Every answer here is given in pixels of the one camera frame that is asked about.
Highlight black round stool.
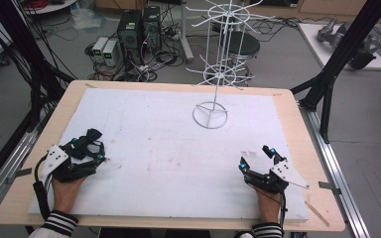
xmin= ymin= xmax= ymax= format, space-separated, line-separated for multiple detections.
xmin=217 ymin=31 xmax=262 ymax=77

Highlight white foam mat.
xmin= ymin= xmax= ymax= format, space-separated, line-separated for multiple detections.
xmin=28 ymin=87 xmax=311 ymax=222

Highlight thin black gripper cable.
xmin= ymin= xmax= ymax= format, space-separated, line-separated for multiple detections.
xmin=278 ymin=183 xmax=289 ymax=230

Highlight aluminium rail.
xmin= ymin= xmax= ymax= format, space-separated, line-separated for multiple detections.
xmin=298 ymin=101 xmax=372 ymax=238
xmin=0 ymin=108 xmax=49 ymax=226

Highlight person's left hand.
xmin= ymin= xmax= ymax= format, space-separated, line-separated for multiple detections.
xmin=51 ymin=176 xmax=87 ymax=214

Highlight grey bench power supply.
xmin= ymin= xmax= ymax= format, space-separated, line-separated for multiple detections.
xmin=102 ymin=40 xmax=120 ymax=67
xmin=91 ymin=36 xmax=109 ymax=63

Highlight thin wooden stick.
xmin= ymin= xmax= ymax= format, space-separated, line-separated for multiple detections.
xmin=304 ymin=200 xmax=331 ymax=228

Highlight person's right hand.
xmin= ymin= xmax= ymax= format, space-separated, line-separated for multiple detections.
xmin=254 ymin=187 xmax=283 ymax=225

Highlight wooden table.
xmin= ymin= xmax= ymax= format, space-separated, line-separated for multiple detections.
xmin=0 ymin=79 xmax=346 ymax=233

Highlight grey stand leg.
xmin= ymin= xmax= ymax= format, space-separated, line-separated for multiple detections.
xmin=179 ymin=0 xmax=195 ymax=64

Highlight grey metal clamp bracket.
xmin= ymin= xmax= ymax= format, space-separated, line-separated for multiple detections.
xmin=317 ymin=180 xmax=342 ymax=196
xmin=4 ymin=167 xmax=34 ymax=185

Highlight black sleeved gripper cable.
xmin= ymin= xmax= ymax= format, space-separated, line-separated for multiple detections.
xmin=32 ymin=154 xmax=54 ymax=222

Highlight large black computer tower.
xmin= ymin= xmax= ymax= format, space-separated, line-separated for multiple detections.
xmin=116 ymin=9 xmax=144 ymax=65

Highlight black metal frame post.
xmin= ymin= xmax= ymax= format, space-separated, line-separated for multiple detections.
xmin=0 ymin=0 xmax=77 ymax=134
xmin=290 ymin=0 xmax=381 ymax=144

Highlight white wire display rack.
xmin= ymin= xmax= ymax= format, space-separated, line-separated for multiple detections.
xmin=185 ymin=0 xmax=276 ymax=130

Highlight small black computer tower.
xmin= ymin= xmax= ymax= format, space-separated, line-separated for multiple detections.
xmin=141 ymin=4 xmax=163 ymax=53

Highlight tangle of floor cables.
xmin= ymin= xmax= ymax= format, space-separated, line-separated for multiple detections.
xmin=84 ymin=29 xmax=188 ymax=83

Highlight white floor platform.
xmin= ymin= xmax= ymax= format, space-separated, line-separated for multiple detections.
xmin=297 ymin=22 xmax=381 ymax=71

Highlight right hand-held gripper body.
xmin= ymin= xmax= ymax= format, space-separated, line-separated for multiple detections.
xmin=243 ymin=159 xmax=311 ymax=195

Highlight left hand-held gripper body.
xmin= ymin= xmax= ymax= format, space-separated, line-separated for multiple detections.
xmin=40 ymin=144 xmax=98 ymax=183

